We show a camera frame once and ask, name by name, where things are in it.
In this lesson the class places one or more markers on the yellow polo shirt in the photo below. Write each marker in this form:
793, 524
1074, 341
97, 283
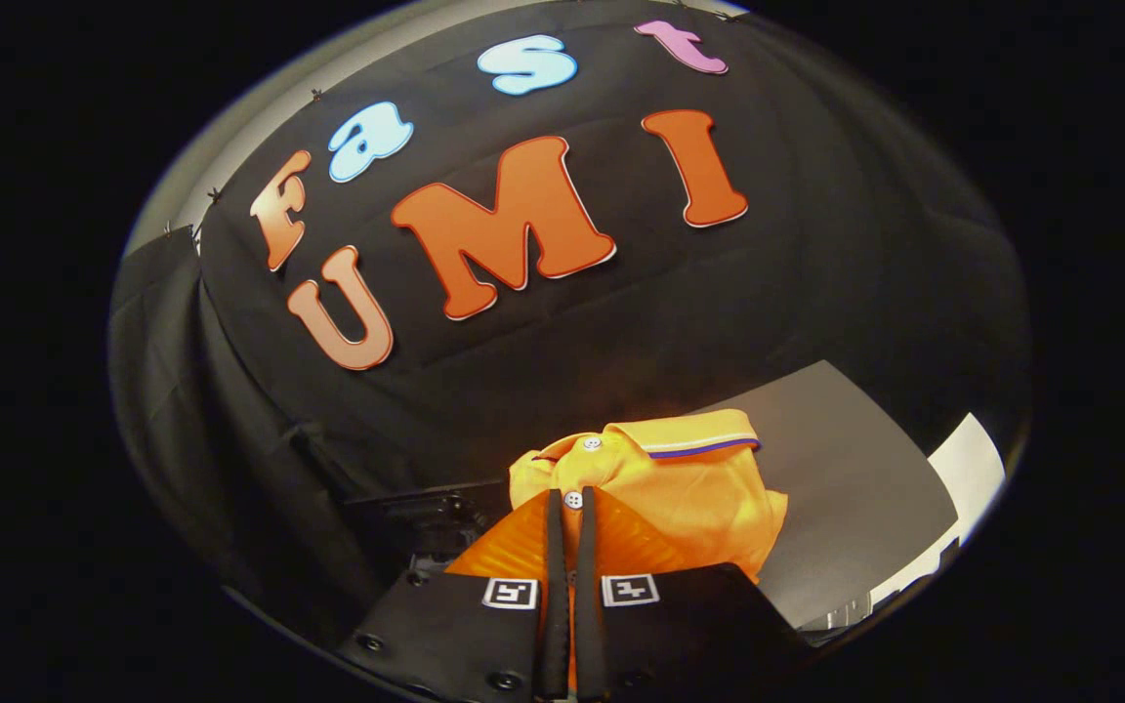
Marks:
699, 488

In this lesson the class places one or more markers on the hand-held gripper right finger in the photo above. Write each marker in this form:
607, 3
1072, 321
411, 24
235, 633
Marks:
592, 605

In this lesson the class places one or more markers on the grey cabinet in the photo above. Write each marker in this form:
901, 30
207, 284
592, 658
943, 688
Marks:
855, 488

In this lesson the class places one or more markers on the black side curtain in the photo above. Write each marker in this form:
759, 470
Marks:
162, 391

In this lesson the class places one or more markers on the small grey washing machine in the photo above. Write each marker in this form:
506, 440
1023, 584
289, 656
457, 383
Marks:
426, 513

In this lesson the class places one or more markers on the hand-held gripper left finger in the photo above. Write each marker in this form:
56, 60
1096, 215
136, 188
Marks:
555, 605

